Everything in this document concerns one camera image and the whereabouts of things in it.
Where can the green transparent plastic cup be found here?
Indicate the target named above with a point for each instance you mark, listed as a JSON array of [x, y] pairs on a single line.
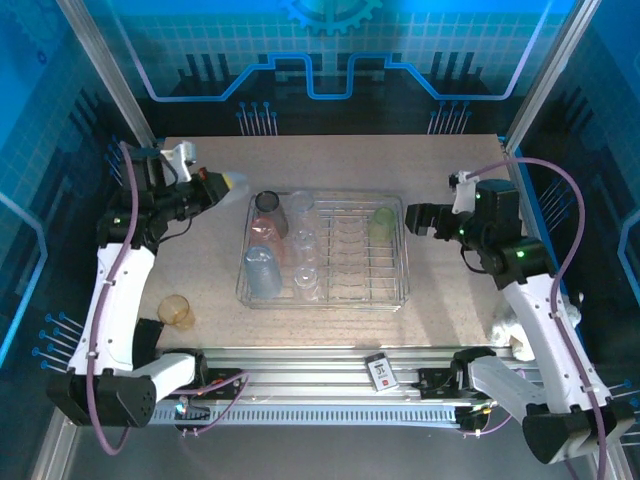
[[381, 227]]

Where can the dark grey transparent cup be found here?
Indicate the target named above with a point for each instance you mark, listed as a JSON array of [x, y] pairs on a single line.
[[272, 212]]

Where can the red transparent plastic cup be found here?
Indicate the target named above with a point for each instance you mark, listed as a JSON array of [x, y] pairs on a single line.
[[267, 240]]

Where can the blue transparent plastic cup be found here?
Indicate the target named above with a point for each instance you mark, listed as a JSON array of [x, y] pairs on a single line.
[[262, 275]]

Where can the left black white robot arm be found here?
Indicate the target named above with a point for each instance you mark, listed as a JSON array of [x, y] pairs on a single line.
[[120, 300]]

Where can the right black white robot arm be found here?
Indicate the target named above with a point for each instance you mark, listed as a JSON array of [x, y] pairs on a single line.
[[540, 320]]

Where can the amber transparent plastic cup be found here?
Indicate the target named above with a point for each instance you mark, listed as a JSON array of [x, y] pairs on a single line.
[[176, 312]]

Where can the white cloth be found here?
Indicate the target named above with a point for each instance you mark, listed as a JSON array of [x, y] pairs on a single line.
[[515, 330]]

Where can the black white label card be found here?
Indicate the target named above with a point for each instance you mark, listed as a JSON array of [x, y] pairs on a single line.
[[381, 374]]

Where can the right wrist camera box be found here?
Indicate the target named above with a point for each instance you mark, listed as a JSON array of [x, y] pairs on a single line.
[[462, 192]]

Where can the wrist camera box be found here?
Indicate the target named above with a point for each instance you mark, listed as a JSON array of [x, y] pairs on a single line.
[[462, 192], [181, 157]]

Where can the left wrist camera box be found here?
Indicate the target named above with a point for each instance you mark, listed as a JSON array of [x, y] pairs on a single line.
[[181, 157]]

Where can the aluminium side rail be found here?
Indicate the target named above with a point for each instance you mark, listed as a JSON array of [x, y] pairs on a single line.
[[510, 149]]

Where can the aluminium frame post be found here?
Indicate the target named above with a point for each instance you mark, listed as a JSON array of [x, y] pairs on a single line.
[[545, 80], [114, 80]]

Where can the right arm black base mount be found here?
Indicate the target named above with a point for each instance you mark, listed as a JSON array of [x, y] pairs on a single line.
[[435, 382]]

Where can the black metal bracket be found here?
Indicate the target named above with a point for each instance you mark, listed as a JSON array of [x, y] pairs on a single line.
[[147, 342]]

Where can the aluminium front rail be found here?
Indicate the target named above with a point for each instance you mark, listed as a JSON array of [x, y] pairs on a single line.
[[310, 370]]

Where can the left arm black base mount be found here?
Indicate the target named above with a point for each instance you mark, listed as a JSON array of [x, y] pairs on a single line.
[[225, 385]]

